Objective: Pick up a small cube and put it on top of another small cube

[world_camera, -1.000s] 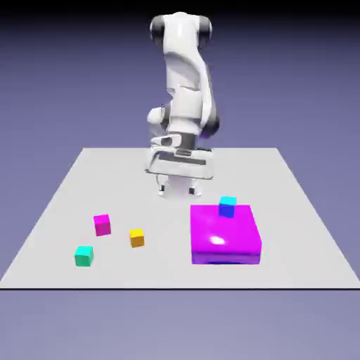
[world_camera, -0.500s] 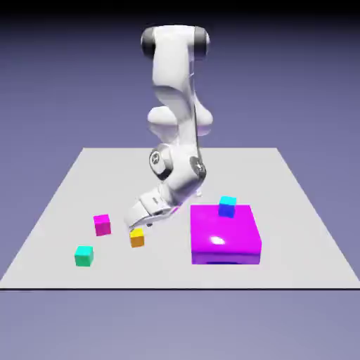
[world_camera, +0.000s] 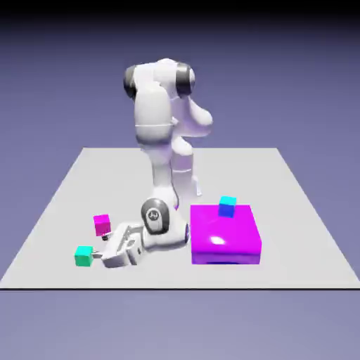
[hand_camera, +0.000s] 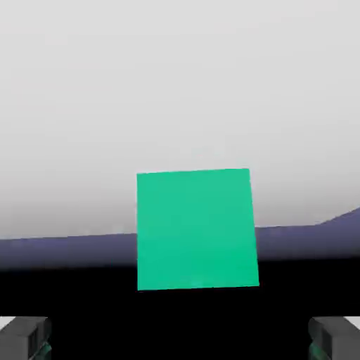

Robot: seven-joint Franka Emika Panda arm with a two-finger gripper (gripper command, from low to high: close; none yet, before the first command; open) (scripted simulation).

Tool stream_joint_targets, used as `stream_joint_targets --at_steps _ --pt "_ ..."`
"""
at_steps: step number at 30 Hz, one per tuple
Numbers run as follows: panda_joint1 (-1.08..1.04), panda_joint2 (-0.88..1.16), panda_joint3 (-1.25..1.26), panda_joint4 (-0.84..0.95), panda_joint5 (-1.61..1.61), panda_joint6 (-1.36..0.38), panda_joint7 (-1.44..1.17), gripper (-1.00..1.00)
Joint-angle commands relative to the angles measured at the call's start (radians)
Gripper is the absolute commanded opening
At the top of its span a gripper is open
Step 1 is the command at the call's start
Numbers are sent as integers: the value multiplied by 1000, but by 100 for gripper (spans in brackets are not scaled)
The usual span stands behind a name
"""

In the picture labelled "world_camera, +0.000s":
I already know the large magenta box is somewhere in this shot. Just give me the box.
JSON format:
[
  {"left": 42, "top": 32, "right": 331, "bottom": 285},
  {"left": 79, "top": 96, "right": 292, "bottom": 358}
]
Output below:
[{"left": 190, "top": 204, "right": 263, "bottom": 266}]

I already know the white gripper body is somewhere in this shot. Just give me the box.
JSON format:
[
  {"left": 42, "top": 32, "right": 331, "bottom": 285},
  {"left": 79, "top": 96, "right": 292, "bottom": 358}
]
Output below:
[{"left": 101, "top": 223, "right": 132, "bottom": 269}]

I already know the small green cube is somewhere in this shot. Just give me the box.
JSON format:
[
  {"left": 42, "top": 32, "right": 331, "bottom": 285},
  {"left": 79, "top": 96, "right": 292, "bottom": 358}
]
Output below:
[{"left": 74, "top": 245, "right": 95, "bottom": 267}]

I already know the small blue cube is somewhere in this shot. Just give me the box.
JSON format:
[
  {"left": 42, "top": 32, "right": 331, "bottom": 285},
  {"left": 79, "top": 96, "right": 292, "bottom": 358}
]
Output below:
[{"left": 218, "top": 195, "right": 238, "bottom": 219}]

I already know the small magenta cube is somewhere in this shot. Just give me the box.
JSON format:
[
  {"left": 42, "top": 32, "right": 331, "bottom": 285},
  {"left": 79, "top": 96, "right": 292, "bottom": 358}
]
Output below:
[{"left": 93, "top": 214, "right": 112, "bottom": 237}]

